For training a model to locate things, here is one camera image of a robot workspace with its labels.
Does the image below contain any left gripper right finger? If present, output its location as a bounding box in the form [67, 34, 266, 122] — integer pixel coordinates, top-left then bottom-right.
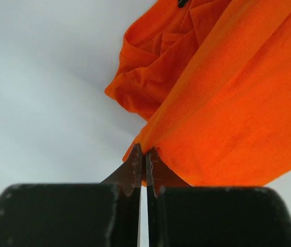
[145, 149, 291, 246]

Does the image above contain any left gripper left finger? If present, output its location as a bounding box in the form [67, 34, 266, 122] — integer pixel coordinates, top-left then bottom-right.
[0, 144, 143, 247]

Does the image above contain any orange t shirt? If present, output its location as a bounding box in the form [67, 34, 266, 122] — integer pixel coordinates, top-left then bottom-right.
[105, 1, 291, 186]

